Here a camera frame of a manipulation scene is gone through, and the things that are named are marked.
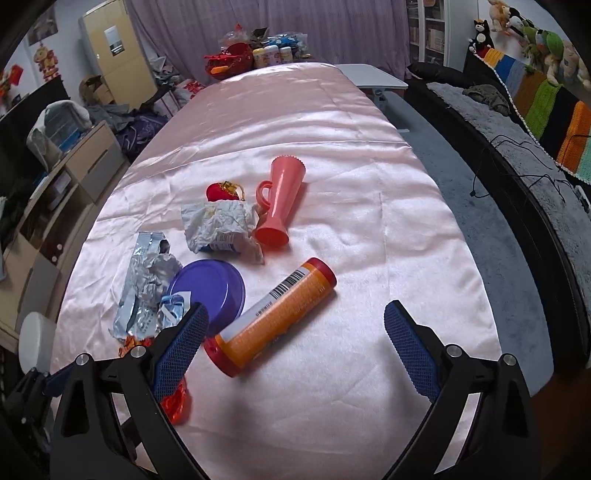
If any white trash bin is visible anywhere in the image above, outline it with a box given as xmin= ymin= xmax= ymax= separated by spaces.
xmin=18 ymin=311 xmax=58 ymax=374

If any silver foil wrapper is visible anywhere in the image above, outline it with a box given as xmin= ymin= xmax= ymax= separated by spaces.
xmin=113 ymin=232 xmax=183 ymax=340

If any pink plastic cup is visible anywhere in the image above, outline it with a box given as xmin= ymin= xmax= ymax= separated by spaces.
xmin=254 ymin=156 xmax=308 ymax=247

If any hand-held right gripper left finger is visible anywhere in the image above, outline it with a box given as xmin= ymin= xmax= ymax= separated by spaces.
xmin=50 ymin=302 xmax=209 ymax=480

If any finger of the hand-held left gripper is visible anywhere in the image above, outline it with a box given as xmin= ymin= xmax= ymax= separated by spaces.
xmin=7 ymin=367 xmax=70 ymax=416

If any beige television cabinet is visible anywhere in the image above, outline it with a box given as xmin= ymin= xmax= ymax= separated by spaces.
xmin=0 ymin=120 xmax=127 ymax=352

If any red round ornament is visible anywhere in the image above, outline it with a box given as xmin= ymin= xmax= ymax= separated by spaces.
xmin=205 ymin=181 xmax=245 ymax=204

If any white side table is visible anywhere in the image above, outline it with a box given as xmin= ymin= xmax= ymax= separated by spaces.
xmin=335 ymin=63 xmax=409 ymax=134

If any wall poster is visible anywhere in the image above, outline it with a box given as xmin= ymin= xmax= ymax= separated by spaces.
xmin=28 ymin=9 xmax=58 ymax=47

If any purple curtain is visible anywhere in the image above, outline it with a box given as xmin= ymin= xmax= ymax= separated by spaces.
xmin=124 ymin=0 xmax=411 ymax=88

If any black cable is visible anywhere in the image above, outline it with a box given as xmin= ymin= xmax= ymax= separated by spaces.
xmin=470 ymin=134 xmax=578 ymax=199

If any cardboard box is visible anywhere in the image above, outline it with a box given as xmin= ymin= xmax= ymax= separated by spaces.
xmin=79 ymin=75 xmax=116 ymax=107

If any cloth covered blue cage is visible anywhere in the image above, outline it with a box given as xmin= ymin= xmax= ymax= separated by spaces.
xmin=27 ymin=100 xmax=93 ymax=164

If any purple plastic lid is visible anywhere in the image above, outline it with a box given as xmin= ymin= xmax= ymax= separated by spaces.
xmin=166 ymin=259 xmax=245 ymax=337

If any grey clothes pile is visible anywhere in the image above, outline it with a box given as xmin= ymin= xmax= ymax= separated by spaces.
xmin=88 ymin=104 xmax=139 ymax=134

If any clear bag with red items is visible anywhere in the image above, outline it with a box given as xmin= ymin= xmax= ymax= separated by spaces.
xmin=224 ymin=23 xmax=252 ymax=47

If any purple bag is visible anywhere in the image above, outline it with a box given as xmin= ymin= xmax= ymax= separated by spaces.
xmin=115 ymin=113 xmax=169 ymax=160

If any row of plush toys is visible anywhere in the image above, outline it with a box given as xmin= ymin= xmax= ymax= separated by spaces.
xmin=468 ymin=0 xmax=591 ymax=90

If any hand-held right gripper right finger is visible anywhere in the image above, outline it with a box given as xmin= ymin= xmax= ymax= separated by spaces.
xmin=384 ymin=300 xmax=536 ymax=480

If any white glass door bookshelf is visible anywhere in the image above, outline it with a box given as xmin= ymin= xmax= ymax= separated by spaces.
xmin=406 ymin=0 xmax=451 ymax=68

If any red transparent plastic wrapper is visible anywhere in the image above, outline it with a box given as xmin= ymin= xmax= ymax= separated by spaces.
xmin=159 ymin=376 xmax=190 ymax=424

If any black sofa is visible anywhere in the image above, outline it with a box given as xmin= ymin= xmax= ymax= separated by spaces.
xmin=406 ymin=60 xmax=591 ymax=370

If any small orange candy wrapper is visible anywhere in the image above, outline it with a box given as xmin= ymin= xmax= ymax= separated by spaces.
xmin=119 ymin=335 xmax=155 ymax=358

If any red hanging wall ornament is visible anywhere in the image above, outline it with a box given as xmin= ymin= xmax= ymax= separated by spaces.
xmin=34 ymin=41 xmax=58 ymax=81

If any clear plastic storage box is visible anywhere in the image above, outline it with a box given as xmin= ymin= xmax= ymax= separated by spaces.
xmin=265 ymin=31 xmax=310 ymax=58

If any grey fluffy blanket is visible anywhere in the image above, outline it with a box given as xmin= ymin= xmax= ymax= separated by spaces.
xmin=427 ymin=80 xmax=591 ymax=287

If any dark green cloth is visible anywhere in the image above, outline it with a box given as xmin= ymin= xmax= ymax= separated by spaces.
xmin=463 ymin=84 xmax=511 ymax=114

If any pink satin tablecloth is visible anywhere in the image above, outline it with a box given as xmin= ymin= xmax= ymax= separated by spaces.
xmin=48 ymin=62 xmax=502 ymax=480

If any orange label bottle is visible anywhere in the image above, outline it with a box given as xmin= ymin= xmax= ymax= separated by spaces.
xmin=203 ymin=257 xmax=338 ymax=379

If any small blue white wrapper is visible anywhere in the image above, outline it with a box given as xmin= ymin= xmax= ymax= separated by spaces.
xmin=157 ymin=292 xmax=192 ymax=333

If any black television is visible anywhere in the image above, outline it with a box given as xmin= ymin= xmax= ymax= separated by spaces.
xmin=0 ymin=74 xmax=70 ymax=204

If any striped crochet blanket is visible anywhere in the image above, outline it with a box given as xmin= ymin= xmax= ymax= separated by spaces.
xmin=482 ymin=46 xmax=591 ymax=185

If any white red shopping bag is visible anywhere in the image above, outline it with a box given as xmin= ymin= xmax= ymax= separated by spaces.
xmin=173 ymin=78 xmax=206 ymax=112

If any red basket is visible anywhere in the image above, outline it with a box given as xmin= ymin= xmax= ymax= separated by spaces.
xmin=204 ymin=41 xmax=254 ymax=77

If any grey carpet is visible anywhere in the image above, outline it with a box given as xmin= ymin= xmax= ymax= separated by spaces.
xmin=388 ymin=90 xmax=578 ymax=398

